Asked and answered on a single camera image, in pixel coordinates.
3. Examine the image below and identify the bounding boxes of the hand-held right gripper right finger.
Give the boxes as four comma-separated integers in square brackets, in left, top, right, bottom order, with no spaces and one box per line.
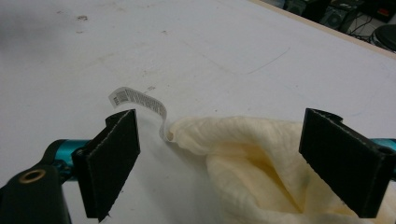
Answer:
[298,107,396,219]

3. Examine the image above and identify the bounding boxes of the cream printed muslin cloth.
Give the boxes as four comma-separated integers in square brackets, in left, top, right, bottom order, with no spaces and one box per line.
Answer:
[107,87,396,224]

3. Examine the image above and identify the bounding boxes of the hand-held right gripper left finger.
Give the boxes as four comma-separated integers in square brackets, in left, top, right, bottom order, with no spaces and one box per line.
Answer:
[72,108,141,222]

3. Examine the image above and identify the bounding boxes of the light blue foam mat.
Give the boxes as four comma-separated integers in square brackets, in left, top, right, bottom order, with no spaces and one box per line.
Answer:
[0,0,396,224]

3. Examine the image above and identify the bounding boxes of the black computer tower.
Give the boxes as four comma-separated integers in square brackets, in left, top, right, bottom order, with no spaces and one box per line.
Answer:
[319,6,347,31]

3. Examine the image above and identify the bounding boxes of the black round stool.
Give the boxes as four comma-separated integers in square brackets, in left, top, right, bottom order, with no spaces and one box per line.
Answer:
[371,23,396,52]

